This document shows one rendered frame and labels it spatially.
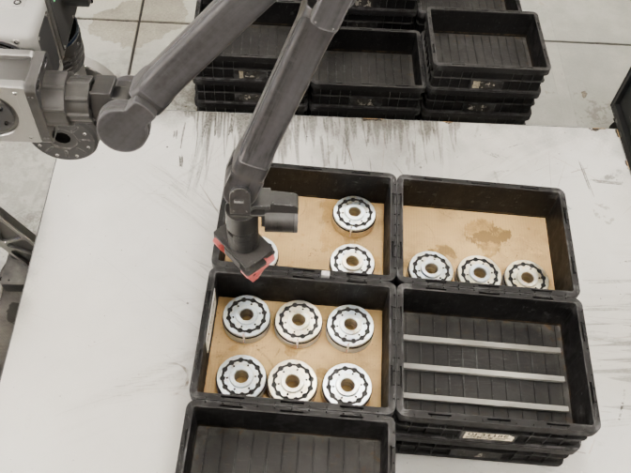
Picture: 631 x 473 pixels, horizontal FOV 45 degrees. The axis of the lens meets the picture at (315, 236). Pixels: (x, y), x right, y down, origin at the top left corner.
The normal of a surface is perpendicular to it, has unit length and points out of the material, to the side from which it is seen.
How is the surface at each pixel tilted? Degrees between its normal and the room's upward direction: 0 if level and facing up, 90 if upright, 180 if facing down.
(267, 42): 0
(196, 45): 75
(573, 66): 0
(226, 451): 0
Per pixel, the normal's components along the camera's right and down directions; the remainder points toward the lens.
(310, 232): 0.06, -0.56
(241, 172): -0.04, 0.66
